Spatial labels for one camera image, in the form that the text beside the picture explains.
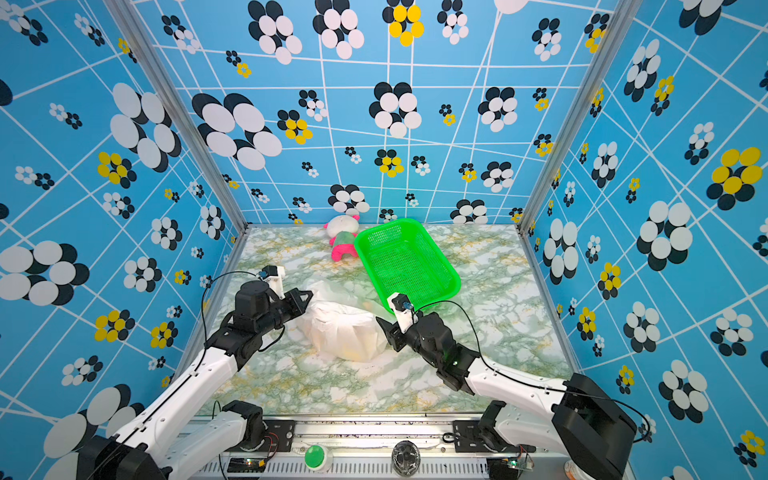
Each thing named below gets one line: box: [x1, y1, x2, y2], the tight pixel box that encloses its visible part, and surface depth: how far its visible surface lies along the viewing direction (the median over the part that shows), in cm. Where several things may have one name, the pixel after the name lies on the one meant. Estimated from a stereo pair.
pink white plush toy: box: [323, 214, 360, 262], surface depth 113 cm
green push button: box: [304, 444, 333, 473], surface depth 64 cm
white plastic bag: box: [298, 281, 388, 362], surface depth 80 cm
